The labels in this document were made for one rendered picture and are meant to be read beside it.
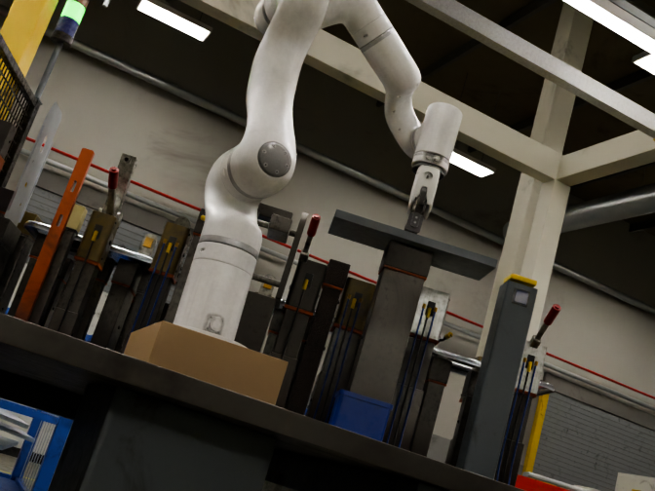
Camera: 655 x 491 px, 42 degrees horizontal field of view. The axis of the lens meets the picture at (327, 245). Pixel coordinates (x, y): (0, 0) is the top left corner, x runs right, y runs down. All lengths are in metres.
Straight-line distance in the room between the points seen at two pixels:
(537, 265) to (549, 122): 4.22
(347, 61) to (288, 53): 4.22
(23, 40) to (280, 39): 1.36
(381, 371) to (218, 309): 0.41
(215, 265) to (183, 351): 0.19
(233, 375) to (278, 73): 0.62
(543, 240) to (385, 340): 4.78
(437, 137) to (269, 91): 0.43
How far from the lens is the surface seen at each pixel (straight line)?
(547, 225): 6.60
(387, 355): 1.83
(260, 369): 1.56
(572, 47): 11.05
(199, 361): 1.53
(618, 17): 4.70
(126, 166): 2.13
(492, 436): 1.87
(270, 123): 1.69
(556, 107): 10.62
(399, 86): 1.96
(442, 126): 1.98
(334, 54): 5.98
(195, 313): 1.60
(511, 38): 5.26
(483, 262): 1.88
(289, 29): 1.80
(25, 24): 3.02
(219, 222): 1.65
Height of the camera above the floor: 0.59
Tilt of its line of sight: 16 degrees up
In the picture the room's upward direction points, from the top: 17 degrees clockwise
